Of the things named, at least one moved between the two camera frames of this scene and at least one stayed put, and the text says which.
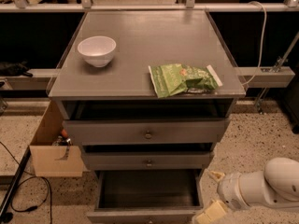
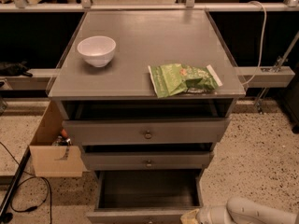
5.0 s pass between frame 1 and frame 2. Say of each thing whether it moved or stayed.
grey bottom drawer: stayed
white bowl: stayed
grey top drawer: stayed
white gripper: moved
